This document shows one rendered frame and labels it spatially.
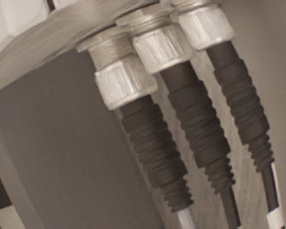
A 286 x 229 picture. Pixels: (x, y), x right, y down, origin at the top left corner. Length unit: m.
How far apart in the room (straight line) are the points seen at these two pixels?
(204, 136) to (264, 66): 0.04
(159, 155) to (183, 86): 0.04
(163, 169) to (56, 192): 0.10
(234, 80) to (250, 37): 0.06
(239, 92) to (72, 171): 0.18
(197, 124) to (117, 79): 0.04
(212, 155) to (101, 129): 0.14
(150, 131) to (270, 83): 0.04
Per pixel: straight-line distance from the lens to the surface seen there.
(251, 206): 0.69
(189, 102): 0.62
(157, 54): 0.62
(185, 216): 0.66
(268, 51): 0.64
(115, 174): 0.76
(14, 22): 0.48
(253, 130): 0.59
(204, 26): 0.59
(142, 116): 0.65
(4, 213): 1.61
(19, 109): 0.75
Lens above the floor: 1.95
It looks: 42 degrees down
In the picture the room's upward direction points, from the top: 3 degrees counter-clockwise
